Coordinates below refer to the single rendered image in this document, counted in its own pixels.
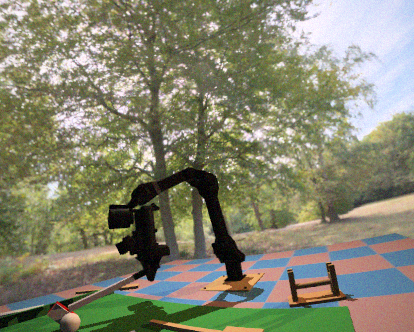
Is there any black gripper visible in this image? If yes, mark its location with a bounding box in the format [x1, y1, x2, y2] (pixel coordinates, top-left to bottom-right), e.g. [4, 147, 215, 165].
[129, 225, 170, 282]

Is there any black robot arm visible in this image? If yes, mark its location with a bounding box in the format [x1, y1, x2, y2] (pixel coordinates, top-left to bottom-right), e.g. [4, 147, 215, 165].
[108, 167, 247, 281]

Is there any tan ball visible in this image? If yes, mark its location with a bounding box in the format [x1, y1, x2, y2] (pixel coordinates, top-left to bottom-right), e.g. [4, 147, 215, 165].
[60, 313, 81, 332]

